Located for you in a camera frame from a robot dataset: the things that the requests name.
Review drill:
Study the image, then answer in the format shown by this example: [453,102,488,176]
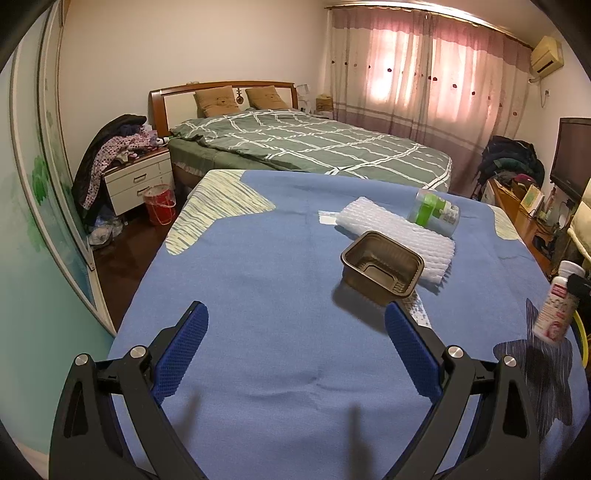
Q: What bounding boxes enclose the plastic bags on floor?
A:
[87,215,125,247]

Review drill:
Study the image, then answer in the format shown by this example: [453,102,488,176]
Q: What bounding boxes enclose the black television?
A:
[549,117,591,204]

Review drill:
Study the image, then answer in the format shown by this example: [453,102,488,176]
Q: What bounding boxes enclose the brown bear pillow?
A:
[194,87,240,117]
[245,86,283,110]

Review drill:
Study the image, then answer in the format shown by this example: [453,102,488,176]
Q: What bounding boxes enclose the sliding wardrobe door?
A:
[0,0,118,337]

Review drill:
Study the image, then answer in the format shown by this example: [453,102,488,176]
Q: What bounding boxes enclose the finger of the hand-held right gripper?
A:
[567,273,591,301]

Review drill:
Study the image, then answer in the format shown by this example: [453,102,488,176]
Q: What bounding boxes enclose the white foam wrap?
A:
[335,196,455,296]

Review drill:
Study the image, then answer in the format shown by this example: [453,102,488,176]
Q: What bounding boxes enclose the clear bottle with green label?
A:
[409,188,461,238]

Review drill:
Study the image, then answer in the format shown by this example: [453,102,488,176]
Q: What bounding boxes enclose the dark brown plastic tray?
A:
[342,231,426,308]

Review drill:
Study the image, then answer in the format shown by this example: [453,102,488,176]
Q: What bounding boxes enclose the blue blanket with striped patches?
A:
[108,169,585,480]

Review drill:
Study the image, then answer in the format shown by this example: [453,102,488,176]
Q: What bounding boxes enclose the green checked quilt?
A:
[167,108,453,192]

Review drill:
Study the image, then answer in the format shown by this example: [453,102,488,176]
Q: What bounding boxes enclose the wooden desk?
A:
[487,178,568,273]

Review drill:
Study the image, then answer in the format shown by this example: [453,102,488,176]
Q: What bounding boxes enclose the pile of clothes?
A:
[71,114,169,232]

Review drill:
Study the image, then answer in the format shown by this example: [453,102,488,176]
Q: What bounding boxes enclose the beige air conditioner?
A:
[529,35,565,77]

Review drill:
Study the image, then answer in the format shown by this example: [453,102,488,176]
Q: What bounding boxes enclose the white nightstand with drawers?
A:
[104,148,174,216]

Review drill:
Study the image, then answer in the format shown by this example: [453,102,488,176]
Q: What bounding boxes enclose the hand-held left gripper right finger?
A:
[385,301,541,480]

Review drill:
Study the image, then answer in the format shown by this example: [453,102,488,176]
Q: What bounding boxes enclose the yellow hoop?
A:
[573,309,591,370]

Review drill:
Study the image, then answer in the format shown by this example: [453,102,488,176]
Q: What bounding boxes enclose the red bucket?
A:
[142,184,177,226]

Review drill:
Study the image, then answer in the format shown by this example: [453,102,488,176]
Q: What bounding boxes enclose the heap of dark jackets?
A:
[480,135,546,190]

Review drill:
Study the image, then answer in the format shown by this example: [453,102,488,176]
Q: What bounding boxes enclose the pink curtain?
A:
[325,7,532,195]

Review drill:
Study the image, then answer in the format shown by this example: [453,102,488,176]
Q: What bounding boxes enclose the white bottle with red label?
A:
[532,261,581,344]

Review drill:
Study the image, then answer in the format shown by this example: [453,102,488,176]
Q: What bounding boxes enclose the wooden bed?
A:
[148,82,453,192]

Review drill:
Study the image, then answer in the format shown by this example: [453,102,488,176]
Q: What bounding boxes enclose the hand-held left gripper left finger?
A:
[48,301,209,480]

